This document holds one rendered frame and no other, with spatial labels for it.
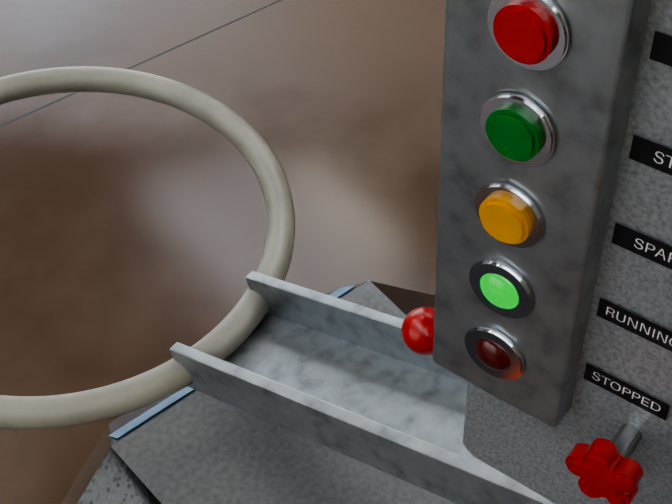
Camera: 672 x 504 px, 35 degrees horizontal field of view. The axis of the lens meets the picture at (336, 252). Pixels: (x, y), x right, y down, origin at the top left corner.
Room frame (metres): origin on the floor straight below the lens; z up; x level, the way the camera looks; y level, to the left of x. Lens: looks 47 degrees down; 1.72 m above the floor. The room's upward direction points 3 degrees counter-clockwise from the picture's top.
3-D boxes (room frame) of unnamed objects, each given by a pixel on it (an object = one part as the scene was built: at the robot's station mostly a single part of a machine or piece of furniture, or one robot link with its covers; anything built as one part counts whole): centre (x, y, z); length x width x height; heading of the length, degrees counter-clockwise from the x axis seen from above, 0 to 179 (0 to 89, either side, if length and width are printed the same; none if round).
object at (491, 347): (0.35, -0.08, 1.27); 0.02 x 0.01 x 0.02; 51
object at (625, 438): (0.30, -0.14, 1.24); 0.04 x 0.04 x 0.04; 51
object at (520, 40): (0.35, -0.08, 1.47); 0.03 x 0.01 x 0.03; 51
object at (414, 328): (0.43, -0.07, 1.17); 0.08 x 0.03 x 0.03; 51
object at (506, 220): (0.35, -0.08, 1.37); 0.03 x 0.01 x 0.03; 51
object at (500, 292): (0.35, -0.08, 1.32); 0.02 x 0.01 x 0.02; 51
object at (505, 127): (0.35, -0.08, 1.42); 0.03 x 0.01 x 0.03; 51
